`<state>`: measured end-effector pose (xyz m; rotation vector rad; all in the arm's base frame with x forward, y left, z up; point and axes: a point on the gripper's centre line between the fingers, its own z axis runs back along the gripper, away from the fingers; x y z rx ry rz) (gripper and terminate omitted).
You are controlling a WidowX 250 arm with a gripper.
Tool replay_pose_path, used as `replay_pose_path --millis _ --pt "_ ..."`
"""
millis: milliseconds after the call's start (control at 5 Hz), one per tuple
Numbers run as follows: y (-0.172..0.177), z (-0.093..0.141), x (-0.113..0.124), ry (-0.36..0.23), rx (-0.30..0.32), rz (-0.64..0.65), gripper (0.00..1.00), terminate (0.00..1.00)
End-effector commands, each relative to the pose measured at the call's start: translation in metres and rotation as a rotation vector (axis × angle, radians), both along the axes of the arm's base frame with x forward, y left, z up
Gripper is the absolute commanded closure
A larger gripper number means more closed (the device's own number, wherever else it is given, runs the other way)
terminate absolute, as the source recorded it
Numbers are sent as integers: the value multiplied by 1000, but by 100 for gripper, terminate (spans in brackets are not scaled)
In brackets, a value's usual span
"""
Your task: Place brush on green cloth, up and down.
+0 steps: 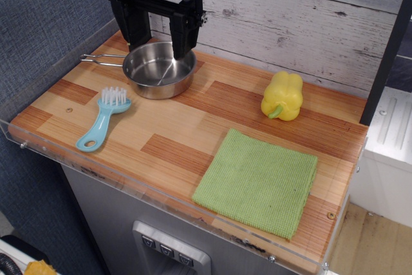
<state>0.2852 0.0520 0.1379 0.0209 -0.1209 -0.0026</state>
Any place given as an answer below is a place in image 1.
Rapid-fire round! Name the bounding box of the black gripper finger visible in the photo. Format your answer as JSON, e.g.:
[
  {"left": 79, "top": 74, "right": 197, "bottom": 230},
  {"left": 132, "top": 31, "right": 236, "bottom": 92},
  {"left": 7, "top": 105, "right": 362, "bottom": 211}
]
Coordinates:
[
  {"left": 169, "top": 10, "right": 200, "bottom": 60},
  {"left": 109, "top": 0, "right": 151, "bottom": 52}
]

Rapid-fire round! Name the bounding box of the light blue dish brush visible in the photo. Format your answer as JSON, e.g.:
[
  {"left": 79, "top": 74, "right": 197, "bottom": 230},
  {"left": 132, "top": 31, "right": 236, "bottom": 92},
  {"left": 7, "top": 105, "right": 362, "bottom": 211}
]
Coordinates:
[{"left": 75, "top": 87, "right": 131, "bottom": 153}]

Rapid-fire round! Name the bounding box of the green folded towel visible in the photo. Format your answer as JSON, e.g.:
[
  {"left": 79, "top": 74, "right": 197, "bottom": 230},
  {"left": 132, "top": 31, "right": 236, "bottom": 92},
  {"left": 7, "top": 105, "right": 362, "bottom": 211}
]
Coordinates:
[{"left": 192, "top": 129, "right": 318, "bottom": 240}]

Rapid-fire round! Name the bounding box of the stainless steel pot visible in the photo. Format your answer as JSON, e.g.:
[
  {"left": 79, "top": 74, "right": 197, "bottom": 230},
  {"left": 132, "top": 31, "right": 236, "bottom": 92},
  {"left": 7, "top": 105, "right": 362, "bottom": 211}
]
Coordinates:
[{"left": 79, "top": 41, "right": 198, "bottom": 100}]

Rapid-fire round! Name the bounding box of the yellow plastic bell pepper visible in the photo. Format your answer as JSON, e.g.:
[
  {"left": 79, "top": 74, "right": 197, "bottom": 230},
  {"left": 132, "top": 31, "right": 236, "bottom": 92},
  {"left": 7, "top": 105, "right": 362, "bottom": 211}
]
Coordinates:
[{"left": 261, "top": 71, "right": 303, "bottom": 121}]

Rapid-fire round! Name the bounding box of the clear acrylic table guard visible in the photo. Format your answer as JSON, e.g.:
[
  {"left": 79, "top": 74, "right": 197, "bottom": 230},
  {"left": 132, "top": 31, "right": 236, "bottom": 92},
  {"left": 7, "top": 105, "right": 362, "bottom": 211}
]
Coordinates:
[{"left": 1, "top": 22, "right": 367, "bottom": 274}]

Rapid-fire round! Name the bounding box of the grey toy fridge cabinet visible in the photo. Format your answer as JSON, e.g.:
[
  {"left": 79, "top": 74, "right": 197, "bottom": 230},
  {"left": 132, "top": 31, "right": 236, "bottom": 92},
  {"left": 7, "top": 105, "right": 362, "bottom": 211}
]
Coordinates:
[{"left": 63, "top": 166, "right": 328, "bottom": 274}]

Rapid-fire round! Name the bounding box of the silver dispenser button panel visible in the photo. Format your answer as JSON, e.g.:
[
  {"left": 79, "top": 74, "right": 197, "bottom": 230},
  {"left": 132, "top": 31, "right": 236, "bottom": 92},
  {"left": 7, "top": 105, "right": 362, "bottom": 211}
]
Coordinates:
[{"left": 133, "top": 220, "right": 212, "bottom": 274}]

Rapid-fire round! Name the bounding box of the white toy sink unit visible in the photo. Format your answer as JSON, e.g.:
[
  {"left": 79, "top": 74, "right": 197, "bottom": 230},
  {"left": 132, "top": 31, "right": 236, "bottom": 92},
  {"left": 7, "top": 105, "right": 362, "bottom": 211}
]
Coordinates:
[{"left": 348, "top": 87, "right": 411, "bottom": 227}]

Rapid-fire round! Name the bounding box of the yellow object bottom left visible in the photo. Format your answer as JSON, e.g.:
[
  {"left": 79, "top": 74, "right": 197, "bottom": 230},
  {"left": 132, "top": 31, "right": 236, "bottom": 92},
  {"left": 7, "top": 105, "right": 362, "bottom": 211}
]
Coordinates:
[{"left": 24, "top": 260, "right": 57, "bottom": 275}]

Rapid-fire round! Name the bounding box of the black right vertical post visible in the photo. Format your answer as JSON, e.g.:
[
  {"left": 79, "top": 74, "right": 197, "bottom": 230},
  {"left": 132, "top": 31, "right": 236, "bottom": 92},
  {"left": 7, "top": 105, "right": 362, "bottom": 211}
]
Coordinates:
[{"left": 359, "top": 0, "right": 411, "bottom": 126}]

